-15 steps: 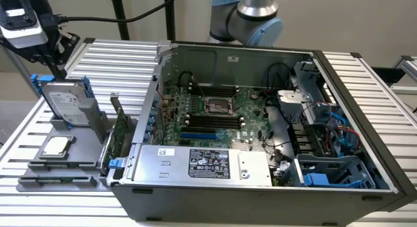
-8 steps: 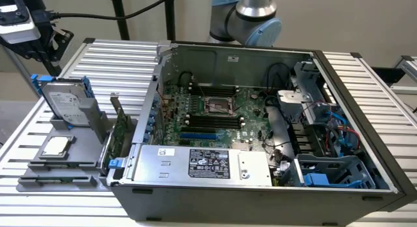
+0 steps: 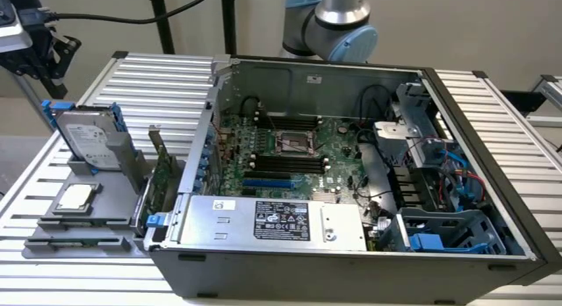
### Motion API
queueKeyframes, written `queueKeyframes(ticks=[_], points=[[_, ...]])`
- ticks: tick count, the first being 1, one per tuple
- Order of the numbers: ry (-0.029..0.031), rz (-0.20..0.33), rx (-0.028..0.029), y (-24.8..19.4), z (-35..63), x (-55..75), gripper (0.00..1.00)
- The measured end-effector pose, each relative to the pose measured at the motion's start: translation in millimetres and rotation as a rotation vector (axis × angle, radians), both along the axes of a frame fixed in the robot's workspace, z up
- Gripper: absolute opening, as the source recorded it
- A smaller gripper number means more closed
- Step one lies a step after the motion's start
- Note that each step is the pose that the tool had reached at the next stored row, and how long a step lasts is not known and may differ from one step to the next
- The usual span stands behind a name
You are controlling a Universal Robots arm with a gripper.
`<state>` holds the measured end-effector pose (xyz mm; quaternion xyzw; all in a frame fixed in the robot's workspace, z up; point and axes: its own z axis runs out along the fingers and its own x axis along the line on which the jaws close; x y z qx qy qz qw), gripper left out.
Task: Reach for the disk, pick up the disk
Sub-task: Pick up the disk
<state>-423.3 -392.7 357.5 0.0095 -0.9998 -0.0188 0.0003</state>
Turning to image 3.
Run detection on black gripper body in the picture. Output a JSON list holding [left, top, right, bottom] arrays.
[[0, 5, 61, 80]]

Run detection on silver disk blue carrier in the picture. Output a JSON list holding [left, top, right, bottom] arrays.
[[40, 99, 129, 176]]

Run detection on grey metal disk bay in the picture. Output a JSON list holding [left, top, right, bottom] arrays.
[[371, 81, 458, 169]]

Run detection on grey plastic disk bay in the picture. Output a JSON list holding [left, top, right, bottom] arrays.
[[391, 206, 507, 255]]

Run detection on black stand pole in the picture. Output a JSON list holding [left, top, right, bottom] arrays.
[[220, 0, 239, 56], [149, 0, 176, 55]]

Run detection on grey parts rack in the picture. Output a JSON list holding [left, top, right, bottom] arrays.
[[21, 131, 185, 259]]

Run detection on silver CPU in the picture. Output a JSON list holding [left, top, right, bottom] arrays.
[[51, 183, 101, 215]]

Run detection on green graphics card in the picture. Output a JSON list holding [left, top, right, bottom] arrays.
[[133, 122, 180, 236]]

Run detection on blue card retainer clips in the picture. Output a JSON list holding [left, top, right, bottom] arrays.
[[195, 124, 222, 197]]

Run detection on black RAM slot bank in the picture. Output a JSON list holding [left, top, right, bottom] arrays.
[[252, 153, 331, 176], [255, 114, 320, 131]]

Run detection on green RAM stick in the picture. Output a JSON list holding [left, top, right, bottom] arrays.
[[25, 238, 129, 250]]

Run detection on black long expansion slot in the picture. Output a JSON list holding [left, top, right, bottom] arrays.
[[243, 170, 291, 181]]

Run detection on CPU socket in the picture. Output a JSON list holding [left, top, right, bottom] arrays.
[[271, 129, 324, 158]]

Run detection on blue expansion slot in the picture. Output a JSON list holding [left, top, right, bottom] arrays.
[[243, 178, 294, 190]]

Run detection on silver power supply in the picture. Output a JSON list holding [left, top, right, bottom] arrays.
[[176, 195, 368, 253]]

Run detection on green motherboard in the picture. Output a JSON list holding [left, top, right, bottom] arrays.
[[214, 111, 399, 223]]

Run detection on silver chipset heatsink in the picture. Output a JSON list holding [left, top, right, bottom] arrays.
[[312, 191, 343, 205]]

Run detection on black air shroud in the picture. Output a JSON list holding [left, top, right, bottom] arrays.
[[358, 142, 402, 202]]

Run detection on black open PC case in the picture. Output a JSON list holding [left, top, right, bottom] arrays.
[[143, 54, 550, 299]]

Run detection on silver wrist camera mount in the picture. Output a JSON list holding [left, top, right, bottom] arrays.
[[0, 9, 35, 54]]

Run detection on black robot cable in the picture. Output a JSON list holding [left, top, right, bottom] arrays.
[[43, 0, 216, 24]]

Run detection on black short looped wire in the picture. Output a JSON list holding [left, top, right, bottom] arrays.
[[240, 95, 260, 120]]

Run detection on blue data wire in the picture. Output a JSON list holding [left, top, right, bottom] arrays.
[[438, 147, 480, 207]]

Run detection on red power wire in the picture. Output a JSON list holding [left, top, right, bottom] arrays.
[[463, 171, 489, 202]]

